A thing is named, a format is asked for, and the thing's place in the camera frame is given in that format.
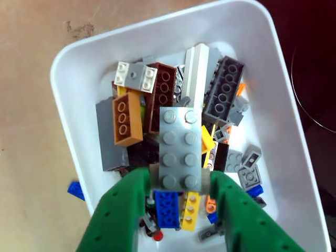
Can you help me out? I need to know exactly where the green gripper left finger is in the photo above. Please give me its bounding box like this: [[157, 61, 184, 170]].
[[75, 164, 161, 252]]

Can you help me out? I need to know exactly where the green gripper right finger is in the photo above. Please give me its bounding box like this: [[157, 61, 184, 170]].
[[201, 167, 307, 252]]

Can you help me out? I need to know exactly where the light grey two-by-four plate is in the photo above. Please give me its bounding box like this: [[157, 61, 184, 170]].
[[158, 106, 203, 193]]

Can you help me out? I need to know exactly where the white plastic bin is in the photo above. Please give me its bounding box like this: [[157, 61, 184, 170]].
[[49, 0, 332, 252]]

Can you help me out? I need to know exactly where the blue small brick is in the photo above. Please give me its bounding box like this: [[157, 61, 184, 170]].
[[246, 184, 264, 198]]

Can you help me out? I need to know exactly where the dark grey slope piece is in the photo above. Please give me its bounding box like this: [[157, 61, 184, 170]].
[[197, 226, 224, 243]]

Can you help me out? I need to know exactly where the orange small piece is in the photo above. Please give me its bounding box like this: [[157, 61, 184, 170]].
[[205, 197, 218, 214]]

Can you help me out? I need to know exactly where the dark grey square plate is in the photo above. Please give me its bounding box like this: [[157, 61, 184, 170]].
[[237, 165, 263, 191]]

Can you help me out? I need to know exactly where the blue small slope piece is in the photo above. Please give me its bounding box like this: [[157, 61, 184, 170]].
[[67, 181, 86, 202]]

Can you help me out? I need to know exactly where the light grey square plate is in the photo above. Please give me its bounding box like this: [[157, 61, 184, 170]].
[[225, 150, 244, 173]]

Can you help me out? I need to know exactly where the grey small holed brick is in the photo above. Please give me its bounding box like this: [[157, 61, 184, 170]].
[[241, 144, 263, 170]]

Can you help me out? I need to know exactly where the black plate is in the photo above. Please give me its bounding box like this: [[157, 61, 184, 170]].
[[215, 142, 231, 173]]

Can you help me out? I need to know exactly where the grey long brick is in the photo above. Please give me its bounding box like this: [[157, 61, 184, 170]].
[[94, 95, 130, 172]]

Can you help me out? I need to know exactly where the yellow small piece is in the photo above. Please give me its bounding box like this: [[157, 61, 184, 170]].
[[200, 125, 217, 156]]

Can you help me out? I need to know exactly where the tan brick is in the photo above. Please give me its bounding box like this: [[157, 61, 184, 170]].
[[112, 91, 144, 148]]

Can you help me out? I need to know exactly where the dark grey brick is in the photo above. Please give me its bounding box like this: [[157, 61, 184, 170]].
[[201, 55, 246, 127]]

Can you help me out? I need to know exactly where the dark brown brick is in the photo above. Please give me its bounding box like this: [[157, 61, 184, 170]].
[[146, 62, 177, 135]]

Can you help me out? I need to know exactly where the white and grey assembly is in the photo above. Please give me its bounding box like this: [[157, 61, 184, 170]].
[[113, 61, 159, 93]]

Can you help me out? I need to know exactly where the white long piece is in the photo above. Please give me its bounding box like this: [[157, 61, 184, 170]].
[[181, 43, 211, 109]]

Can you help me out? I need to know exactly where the thin grey cable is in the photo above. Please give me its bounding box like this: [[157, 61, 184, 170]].
[[290, 46, 336, 133]]

